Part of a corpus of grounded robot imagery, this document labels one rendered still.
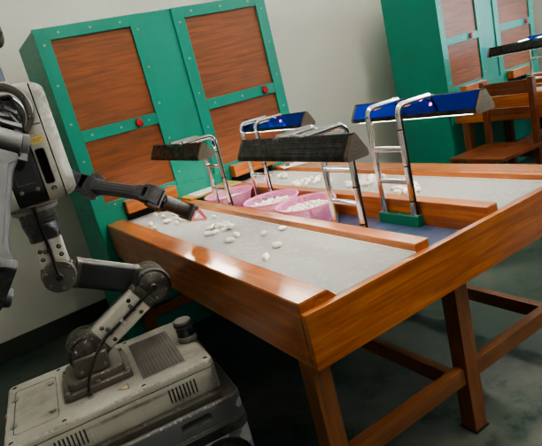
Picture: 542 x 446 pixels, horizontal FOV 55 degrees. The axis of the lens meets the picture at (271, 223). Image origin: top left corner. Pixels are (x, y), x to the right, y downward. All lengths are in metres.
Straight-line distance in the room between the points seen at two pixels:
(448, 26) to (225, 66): 2.11
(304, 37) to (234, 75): 1.54
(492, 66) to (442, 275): 3.67
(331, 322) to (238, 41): 2.27
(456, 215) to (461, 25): 3.13
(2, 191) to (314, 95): 3.69
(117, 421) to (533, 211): 1.50
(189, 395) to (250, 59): 2.14
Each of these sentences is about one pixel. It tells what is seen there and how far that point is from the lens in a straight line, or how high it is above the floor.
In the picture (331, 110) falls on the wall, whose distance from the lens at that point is 4.78.
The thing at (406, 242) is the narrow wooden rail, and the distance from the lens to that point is 1.55.
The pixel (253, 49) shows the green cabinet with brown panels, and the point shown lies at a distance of 3.35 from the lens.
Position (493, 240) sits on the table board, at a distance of 1.77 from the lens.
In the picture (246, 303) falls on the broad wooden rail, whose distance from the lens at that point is 1.56.
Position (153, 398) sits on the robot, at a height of 0.43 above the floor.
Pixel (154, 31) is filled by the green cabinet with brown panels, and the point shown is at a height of 1.69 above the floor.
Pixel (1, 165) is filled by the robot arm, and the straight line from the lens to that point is 1.32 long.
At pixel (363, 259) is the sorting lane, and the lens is 1.55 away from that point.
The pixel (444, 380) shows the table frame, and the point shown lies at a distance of 1.85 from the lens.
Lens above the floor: 1.30
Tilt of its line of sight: 15 degrees down
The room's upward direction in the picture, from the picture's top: 14 degrees counter-clockwise
